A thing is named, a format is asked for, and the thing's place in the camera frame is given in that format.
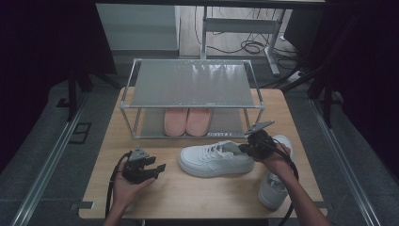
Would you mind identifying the pink slipper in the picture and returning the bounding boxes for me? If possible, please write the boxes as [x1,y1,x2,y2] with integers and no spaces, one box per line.
[185,107,215,137]
[163,107,189,137]

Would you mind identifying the aluminium floor rail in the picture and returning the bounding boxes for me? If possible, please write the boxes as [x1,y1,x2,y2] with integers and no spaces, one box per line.
[9,93,91,226]
[308,98,383,226]

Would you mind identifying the black metal stand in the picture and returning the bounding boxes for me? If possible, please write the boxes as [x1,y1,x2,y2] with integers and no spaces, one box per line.
[56,56,124,123]
[259,60,343,130]

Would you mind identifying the white cabinet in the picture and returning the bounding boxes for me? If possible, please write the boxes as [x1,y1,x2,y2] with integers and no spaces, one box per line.
[96,3,181,52]

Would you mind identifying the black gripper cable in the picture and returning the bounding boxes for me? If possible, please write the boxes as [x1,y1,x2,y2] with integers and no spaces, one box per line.
[104,151,134,218]
[264,138,299,226]

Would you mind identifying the white power strip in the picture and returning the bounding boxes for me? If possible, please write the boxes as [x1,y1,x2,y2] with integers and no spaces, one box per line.
[286,70,307,85]

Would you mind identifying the person's right hand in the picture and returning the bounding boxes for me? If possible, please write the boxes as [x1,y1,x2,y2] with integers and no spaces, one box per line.
[255,142,295,181]

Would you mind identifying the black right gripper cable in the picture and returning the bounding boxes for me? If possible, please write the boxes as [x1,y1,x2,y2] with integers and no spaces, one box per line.
[264,138,299,226]

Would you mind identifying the person's left hand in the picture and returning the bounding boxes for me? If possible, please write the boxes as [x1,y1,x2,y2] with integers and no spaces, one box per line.
[111,169,157,210]

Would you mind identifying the black floor cables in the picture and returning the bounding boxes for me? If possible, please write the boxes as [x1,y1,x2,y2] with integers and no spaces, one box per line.
[193,6,299,61]

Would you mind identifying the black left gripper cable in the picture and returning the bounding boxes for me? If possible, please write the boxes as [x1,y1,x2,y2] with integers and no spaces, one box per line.
[104,151,134,218]

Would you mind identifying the grey metal shoe rack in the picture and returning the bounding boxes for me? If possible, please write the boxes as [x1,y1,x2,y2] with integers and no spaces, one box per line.
[119,57,266,140]

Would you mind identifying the white sneaker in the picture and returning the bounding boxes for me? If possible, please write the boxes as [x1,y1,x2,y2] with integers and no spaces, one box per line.
[177,139,257,179]
[257,135,294,211]

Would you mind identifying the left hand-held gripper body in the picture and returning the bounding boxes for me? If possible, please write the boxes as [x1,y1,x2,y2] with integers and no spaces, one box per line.
[121,146,158,185]

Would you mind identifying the white desk frame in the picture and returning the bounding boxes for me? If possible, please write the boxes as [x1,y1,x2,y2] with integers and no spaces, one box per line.
[200,6,282,77]

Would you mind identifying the black floor bracket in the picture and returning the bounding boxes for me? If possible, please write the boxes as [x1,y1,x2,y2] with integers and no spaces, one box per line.
[68,121,93,146]

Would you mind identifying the dark computer case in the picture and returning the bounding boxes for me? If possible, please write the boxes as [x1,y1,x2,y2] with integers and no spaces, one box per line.
[283,8,325,58]

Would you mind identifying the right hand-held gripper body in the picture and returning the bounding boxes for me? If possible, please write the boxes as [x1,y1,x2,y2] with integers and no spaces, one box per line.
[243,120,279,161]

